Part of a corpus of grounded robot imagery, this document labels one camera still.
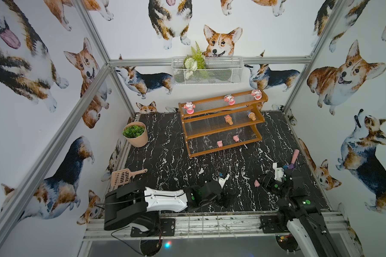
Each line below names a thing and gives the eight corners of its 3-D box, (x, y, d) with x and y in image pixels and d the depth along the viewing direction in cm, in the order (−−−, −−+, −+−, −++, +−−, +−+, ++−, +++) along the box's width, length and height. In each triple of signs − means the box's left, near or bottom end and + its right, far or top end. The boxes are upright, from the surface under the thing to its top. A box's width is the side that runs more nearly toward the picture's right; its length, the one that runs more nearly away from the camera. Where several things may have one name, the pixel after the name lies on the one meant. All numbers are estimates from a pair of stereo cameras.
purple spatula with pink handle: (287, 167, 95) (289, 165, 93) (293, 150, 103) (295, 148, 101) (292, 170, 94) (294, 168, 92) (298, 152, 102) (300, 150, 100)
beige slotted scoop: (111, 187, 89) (109, 185, 87) (113, 173, 94) (111, 171, 92) (147, 179, 91) (146, 177, 90) (147, 166, 96) (146, 164, 95)
